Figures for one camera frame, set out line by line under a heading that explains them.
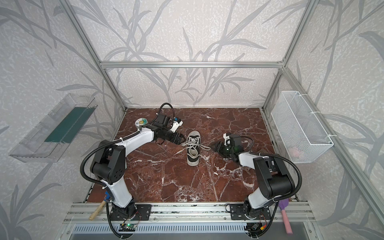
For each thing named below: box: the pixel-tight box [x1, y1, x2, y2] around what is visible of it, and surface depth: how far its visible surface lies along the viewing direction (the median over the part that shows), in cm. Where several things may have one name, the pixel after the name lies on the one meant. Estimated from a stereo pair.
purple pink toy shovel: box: [278, 198, 293, 234], surface depth 72 cm
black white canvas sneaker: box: [186, 130, 201, 167], surface depth 93 cm
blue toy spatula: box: [88, 191, 111, 221], surface depth 75 cm
